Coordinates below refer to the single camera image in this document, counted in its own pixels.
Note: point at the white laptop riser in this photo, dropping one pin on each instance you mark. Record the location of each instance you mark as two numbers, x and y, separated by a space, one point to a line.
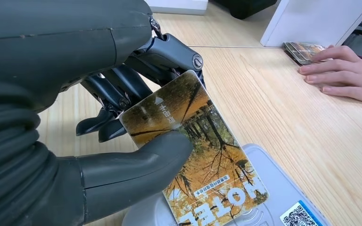
312 21

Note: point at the person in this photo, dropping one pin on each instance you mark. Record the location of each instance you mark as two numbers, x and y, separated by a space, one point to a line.
356 78

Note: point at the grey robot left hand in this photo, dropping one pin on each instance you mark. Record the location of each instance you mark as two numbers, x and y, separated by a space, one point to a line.
59 46

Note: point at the stack of hotel cards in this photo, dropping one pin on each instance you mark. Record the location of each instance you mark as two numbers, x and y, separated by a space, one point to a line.
302 51

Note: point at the white card reader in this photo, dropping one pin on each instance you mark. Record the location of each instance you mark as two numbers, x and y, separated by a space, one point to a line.
274 187

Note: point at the autumn forest hotel card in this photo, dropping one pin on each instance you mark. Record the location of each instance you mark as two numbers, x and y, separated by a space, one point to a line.
212 149

